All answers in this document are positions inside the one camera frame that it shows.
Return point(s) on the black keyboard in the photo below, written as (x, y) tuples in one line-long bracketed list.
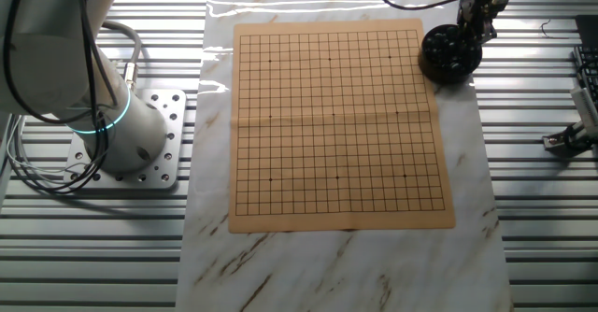
[(588, 69)]

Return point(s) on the wooden go board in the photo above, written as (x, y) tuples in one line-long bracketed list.
[(336, 125)]

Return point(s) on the black bowl of Go stones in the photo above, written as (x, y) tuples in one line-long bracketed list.
[(444, 60)]

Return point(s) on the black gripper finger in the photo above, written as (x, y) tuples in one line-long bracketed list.
[(467, 32), (487, 34)]

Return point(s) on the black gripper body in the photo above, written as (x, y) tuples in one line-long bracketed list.
[(477, 10)]

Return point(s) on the metal camera stand bracket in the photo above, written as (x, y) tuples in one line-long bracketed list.
[(560, 141)]

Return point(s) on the white marble pattern mat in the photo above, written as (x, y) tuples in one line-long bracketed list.
[(327, 270)]

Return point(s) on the black flat pad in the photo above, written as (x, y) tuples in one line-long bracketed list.
[(588, 29)]

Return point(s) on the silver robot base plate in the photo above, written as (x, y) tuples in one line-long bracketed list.
[(173, 139)]

